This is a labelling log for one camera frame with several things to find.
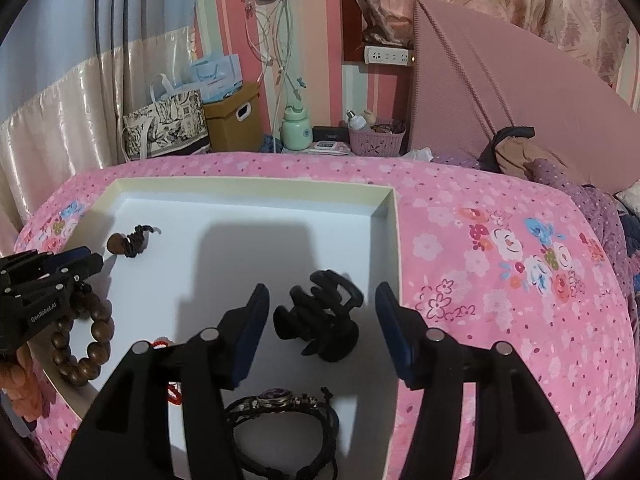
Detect pink padded headboard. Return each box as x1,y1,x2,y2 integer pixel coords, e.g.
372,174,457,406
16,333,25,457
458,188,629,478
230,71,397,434
407,0,640,196

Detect brown wooden bead bracelet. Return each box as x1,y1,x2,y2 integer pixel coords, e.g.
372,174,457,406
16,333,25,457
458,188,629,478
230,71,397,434
51,282,115,402

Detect black and white tote bag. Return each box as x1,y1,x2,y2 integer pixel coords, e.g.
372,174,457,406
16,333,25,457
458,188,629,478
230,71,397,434
121,74,212,162

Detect white shallow tray box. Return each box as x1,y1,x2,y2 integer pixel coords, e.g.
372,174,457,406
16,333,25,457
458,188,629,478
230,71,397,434
42,176,401,480

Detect green water bottle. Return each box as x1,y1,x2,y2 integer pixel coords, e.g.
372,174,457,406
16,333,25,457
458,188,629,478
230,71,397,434
281,105,313,152

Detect brown bead black tassel pendant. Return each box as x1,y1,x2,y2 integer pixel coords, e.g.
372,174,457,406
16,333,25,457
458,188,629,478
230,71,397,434
106,224,162,261

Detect brown storage box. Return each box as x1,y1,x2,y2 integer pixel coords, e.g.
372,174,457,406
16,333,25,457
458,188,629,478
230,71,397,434
202,82,259,153

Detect white charging cables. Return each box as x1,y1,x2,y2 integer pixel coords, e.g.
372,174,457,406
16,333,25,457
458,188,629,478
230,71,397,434
242,0,308,121

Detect pink floral bedsheet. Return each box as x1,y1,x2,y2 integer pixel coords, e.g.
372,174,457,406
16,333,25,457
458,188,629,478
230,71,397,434
12,152,640,480

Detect tan cloth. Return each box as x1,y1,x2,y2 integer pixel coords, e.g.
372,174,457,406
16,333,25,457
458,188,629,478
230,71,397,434
495,136,548,177

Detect white power strip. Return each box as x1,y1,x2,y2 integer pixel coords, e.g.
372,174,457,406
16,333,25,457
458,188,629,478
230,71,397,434
363,45,415,67

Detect black cord bracelet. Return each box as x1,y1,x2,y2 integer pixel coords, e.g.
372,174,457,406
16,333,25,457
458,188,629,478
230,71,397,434
222,386,341,480

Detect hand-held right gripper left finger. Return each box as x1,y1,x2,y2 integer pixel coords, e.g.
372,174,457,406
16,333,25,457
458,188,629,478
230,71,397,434
57,282,271,480

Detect blue curtain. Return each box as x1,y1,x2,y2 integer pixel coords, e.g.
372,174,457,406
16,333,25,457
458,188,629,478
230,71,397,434
0,0,198,126

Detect red cord charm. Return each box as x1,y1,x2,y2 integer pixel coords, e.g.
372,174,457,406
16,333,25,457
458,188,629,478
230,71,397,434
149,337,186,407

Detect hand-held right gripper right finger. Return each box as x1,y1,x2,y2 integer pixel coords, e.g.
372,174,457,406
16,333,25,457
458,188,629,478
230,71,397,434
375,281,586,480

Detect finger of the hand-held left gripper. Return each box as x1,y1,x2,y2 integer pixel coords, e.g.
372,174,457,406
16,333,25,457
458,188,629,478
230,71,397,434
0,246,93,283
52,254,104,285

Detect black hair claw clip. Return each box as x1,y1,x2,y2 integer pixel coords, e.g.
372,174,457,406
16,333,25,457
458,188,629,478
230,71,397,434
272,269,363,363

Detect light blue gift bag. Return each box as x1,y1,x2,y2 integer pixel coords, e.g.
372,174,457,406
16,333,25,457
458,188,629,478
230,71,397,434
191,54,243,102

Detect person's left hand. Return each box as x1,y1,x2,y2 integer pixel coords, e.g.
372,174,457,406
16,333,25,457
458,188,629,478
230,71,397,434
0,347,48,423

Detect pink plastic basket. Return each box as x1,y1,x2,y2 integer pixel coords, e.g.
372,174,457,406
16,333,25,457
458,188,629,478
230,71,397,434
347,119,406,157

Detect purple dotted blanket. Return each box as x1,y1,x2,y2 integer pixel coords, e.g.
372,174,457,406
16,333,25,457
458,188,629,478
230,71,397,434
530,157,640,286

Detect black cloth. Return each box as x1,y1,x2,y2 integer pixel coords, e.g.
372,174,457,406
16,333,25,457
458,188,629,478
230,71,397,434
479,127,536,171

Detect white satin curtain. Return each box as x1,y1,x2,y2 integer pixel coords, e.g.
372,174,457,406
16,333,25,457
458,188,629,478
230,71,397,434
0,25,201,231

